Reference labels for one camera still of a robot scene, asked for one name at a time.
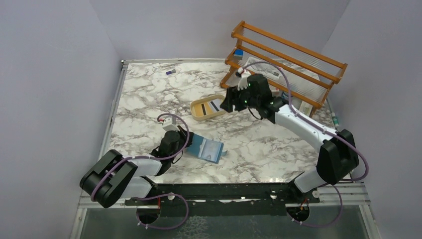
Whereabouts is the yellow card with black stripe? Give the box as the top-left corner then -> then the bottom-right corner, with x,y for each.
194,102 -> 213,117

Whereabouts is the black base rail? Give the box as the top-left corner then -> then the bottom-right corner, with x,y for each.
90,175 -> 317,219

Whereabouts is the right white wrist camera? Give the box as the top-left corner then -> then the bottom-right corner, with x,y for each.
235,68 -> 251,91

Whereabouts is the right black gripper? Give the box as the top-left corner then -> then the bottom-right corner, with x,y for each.
220,82 -> 260,113

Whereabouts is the small purple white object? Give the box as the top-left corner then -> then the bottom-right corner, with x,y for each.
166,69 -> 176,75

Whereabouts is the beige oval tray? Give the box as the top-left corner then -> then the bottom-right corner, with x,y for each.
190,95 -> 226,121

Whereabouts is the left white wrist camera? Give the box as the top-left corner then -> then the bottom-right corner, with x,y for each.
162,116 -> 178,131

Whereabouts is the green white marker pen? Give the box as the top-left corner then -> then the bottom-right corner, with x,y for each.
331,112 -> 339,128

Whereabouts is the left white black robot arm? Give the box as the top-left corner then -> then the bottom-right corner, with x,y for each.
79,127 -> 195,208

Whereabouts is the small white green box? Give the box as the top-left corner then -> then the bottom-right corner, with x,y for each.
299,101 -> 313,117

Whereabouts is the grey card with black stripe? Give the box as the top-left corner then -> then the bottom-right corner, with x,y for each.
209,99 -> 221,113

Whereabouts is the blue white small jar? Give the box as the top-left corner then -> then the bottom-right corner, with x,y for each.
281,91 -> 292,100

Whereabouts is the white printed flat package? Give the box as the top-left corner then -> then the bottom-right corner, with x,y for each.
243,56 -> 284,81

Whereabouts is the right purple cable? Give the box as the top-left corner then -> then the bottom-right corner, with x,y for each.
242,61 -> 370,229

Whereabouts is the purple cable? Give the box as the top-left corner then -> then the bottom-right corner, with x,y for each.
91,113 -> 191,231
242,61 -> 370,229

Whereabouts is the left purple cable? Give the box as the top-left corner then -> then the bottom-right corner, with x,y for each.
91,113 -> 191,231

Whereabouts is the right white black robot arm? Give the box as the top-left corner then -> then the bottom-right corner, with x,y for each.
220,74 -> 359,203

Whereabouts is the blue grey block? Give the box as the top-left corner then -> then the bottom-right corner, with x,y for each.
233,49 -> 244,60

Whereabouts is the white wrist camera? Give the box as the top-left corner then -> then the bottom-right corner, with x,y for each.
235,68 -> 251,91
162,116 -> 178,131

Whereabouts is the orange wooden shelf rack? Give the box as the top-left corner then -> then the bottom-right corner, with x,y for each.
219,21 -> 348,115

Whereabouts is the blue leather card holder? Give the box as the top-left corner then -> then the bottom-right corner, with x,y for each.
186,134 -> 227,164

